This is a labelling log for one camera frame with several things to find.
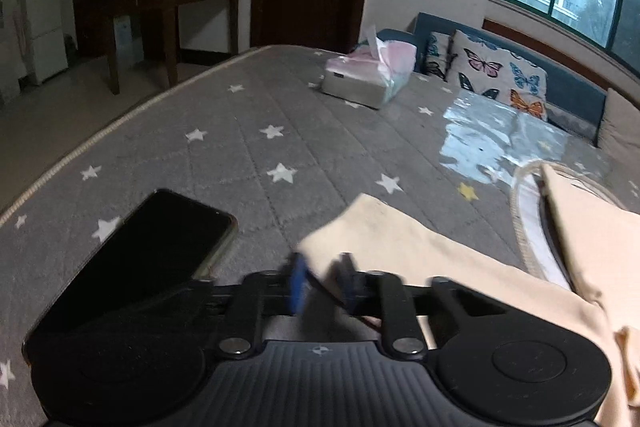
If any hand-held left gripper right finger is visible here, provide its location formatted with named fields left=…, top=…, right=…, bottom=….
left=332, top=252, right=507, bottom=356

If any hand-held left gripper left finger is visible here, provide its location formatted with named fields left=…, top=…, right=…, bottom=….
left=191, top=251, right=309, bottom=361

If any beige garment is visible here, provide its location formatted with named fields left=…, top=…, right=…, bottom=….
left=298, top=163, right=640, bottom=427

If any black smartphone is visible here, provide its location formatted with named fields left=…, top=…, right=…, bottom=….
left=23, top=188, right=239, bottom=348

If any grey star-print bed sheet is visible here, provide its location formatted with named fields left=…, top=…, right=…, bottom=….
left=0, top=44, right=640, bottom=427

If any white round basket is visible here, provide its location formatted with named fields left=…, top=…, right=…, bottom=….
left=510, top=159, right=628, bottom=293

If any clear plastic bag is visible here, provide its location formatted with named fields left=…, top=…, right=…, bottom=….
left=439, top=89, right=576, bottom=184

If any tissue pack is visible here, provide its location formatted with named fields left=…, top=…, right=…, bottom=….
left=320, top=25, right=418, bottom=110

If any butterfly print pillow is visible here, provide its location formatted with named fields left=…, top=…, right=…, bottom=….
left=425, top=32, right=455, bottom=81
left=446, top=29, right=549, bottom=122

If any blue upholstered headboard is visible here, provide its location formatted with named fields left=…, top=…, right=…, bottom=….
left=412, top=12, right=622, bottom=148

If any pale blue box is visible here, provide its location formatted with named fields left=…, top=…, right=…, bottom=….
left=113, top=15, right=134, bottom=58

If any beige cushion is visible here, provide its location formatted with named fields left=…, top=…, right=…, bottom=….
left=597, top=88, right=640, bottom=168

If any white refrigerator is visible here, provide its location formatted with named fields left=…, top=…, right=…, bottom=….
left=25, top=0, right=69, bottom=86

